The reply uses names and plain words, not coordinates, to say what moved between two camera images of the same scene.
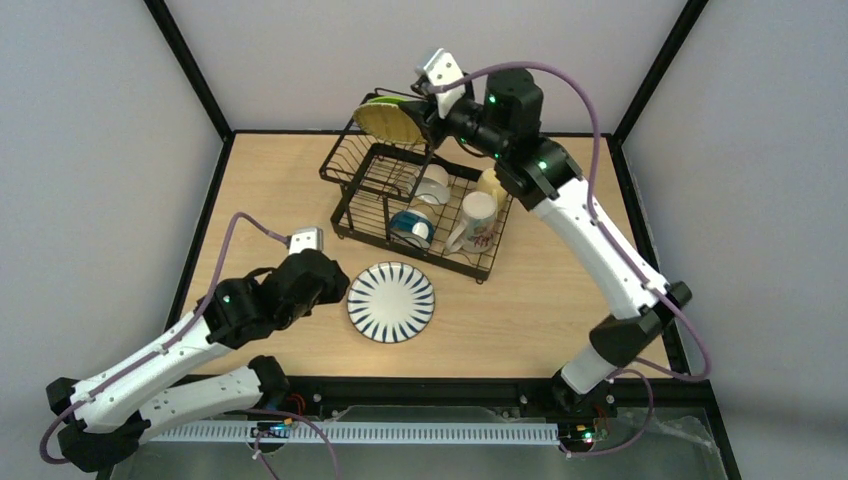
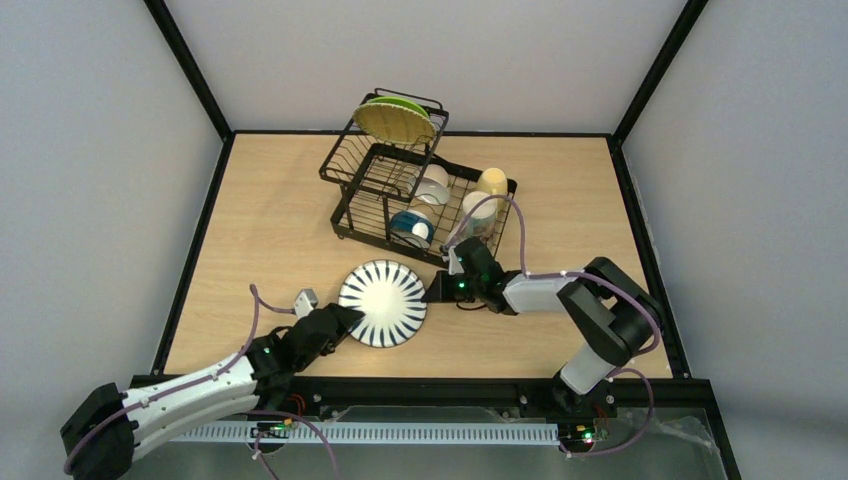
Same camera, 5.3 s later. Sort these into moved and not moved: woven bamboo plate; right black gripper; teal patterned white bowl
Moved: right black gripper
Not moved: woven bamboo plate; teal patterned white bowl
